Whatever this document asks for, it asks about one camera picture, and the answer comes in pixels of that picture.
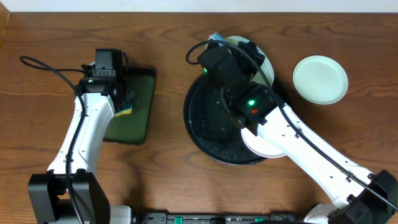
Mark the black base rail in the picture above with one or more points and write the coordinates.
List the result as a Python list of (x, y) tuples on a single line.
[(163, 218)]

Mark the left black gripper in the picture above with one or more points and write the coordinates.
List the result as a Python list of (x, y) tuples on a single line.
[(125, 95)]

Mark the round black tray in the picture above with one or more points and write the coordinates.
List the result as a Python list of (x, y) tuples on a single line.
[(211, 129)]

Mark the mint green plate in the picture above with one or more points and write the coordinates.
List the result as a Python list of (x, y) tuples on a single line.
[(265, 66), (320, 80)]

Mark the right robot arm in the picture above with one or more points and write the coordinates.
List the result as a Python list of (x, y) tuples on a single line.
[(356, 194)]

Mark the pink plate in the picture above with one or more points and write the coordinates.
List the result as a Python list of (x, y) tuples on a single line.
[(259, 146)]

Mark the black rectangular tray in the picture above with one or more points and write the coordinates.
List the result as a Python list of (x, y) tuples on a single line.
[(130, 128)]

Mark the green yellow sponge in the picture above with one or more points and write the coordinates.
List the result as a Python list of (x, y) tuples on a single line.
[(126, 110)]

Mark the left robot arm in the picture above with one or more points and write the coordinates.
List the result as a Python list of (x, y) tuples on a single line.
[(69, 192)]

